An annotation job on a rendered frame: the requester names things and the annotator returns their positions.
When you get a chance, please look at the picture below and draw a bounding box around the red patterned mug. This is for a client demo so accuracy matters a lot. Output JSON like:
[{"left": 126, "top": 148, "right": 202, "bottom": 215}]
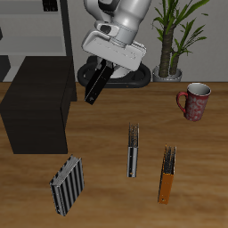
[{"left": 175, "top": 82, "right": 212, "bottom": 122}]

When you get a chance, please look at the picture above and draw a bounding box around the dark brown desk caddy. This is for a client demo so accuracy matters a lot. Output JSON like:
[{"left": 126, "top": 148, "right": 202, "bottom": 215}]
[{"left": 0, "top": 55, "right": 78, "bottom": 155}]

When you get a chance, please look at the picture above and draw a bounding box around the grey wall shelf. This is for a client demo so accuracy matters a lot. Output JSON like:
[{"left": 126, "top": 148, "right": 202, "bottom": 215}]
[{"left": 0, "top": 0, "right": 74, "bottom": 83}]

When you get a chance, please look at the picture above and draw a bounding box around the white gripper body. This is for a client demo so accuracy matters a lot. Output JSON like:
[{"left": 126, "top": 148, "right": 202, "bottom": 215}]
[{"left": 81, "top": 29, "right": 147, "bottom": 72}]

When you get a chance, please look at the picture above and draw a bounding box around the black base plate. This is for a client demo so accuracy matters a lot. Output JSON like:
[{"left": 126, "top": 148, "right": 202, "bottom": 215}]
[{"left": 77, "top": 55, "right": 152, "bottom": 89}]

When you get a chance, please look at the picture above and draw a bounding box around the grey striped book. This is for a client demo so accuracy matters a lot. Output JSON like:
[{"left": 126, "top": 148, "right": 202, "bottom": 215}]
[{"left": 49, "top": 154, "right": 86, "bottom": 217}]

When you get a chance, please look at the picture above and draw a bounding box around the thin grey book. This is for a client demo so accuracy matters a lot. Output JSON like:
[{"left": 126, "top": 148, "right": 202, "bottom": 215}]
[{"left": 126, "top": 122, "right": 140, "bottom": 178}]

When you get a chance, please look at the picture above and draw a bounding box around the green pot plant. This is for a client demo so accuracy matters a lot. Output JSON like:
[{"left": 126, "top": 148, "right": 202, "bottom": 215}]
[{"left": 151, "top": 0, "right": 210, "bottom": 83}]

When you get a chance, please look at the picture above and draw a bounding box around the orange book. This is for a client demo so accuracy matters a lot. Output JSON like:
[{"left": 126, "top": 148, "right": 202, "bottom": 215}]
[{"left": 158, "top": 144, "right": 177, "bottom": 205}]

